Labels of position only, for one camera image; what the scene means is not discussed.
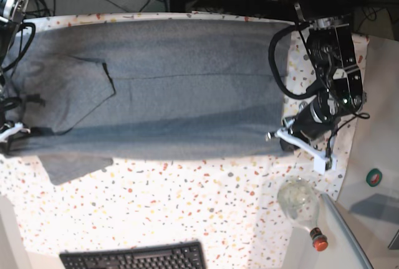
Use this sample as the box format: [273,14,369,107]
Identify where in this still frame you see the black computer keyboard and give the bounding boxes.
[59,241,206,269]

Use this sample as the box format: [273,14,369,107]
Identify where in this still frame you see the grey metal bar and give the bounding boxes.
[320,194,373,268]

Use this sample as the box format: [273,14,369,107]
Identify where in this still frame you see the green tape roll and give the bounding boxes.
[366,168,383,187]

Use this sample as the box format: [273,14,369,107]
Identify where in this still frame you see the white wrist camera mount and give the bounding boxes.
[0,122,31,143]
[265,116,338,174]

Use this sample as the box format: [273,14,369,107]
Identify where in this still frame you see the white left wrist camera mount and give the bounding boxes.
[265,116,338,174]

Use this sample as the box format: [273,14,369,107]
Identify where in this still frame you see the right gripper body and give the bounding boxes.
[1,126,30,155]

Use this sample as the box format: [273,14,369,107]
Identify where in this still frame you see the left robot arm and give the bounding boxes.
[269,0,369,144]

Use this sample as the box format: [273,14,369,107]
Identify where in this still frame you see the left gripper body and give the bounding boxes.
[288,106,340,143]

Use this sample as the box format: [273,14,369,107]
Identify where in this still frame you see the terrazzo patterned table cloth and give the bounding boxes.
[1,13,355,268]

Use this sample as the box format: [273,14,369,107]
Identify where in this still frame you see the grey t-shirt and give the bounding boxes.
[5,19,285,185]

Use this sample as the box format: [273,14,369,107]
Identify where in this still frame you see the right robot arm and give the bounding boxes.
[1,0,36,151]

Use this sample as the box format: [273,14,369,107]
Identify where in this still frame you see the clear round glass bottle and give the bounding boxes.
[277,177,329,252]

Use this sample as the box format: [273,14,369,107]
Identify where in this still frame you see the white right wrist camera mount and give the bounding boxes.
[0,122,31,143]

